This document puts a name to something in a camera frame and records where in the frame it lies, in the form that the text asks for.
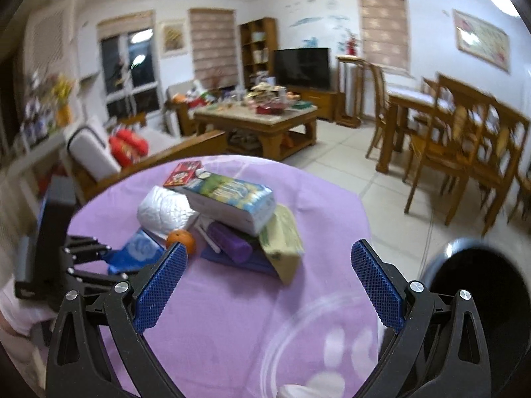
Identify white plastic bag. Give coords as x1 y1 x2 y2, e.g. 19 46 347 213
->
137 186 198 238

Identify yellow-green snack package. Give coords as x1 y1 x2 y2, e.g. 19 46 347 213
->
258 204 304 286

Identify black round trash bin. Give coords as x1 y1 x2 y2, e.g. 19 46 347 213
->
420 238 530 393

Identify blue white plastic packet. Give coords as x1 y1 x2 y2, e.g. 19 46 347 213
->
102 228 165 275

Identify orange fruit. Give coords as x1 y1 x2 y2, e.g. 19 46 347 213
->
166 229 196 256

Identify purple tablecloth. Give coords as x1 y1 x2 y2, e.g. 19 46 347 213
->
65 155 385 398

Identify purple bag roll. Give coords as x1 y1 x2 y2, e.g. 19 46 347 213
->
207 221 253 263

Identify wooden sofa white cushions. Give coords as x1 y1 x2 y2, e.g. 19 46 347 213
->
59 115 228 204

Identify red snack box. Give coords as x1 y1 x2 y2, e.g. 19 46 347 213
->
163 160 201 190

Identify red cushion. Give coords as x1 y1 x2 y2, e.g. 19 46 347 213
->
109 128 149 168

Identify green white tissue pack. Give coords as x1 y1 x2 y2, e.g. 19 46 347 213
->
179 171 276 236

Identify wooden coffee table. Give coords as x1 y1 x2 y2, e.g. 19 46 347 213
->
193 105 318 162

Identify wooden dining chair front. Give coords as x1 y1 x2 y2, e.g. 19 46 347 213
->
404 74 530 234

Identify wooden chair near television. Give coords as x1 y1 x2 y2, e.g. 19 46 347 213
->
365 63 409 159

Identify wooden dining table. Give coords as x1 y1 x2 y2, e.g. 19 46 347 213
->
376 84 493 178

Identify small framed yellow picture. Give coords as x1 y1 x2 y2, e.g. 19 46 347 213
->
159 20 186 58

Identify wooden TV cabinet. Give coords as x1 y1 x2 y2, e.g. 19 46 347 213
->
287 86 339 122

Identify black flat television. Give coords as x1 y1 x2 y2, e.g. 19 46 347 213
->
273 48 331 90

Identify wooden bookshelf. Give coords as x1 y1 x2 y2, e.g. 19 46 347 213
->
239 17 278 87

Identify framed floral wall picture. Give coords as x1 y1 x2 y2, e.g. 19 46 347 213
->
453 9 510 73

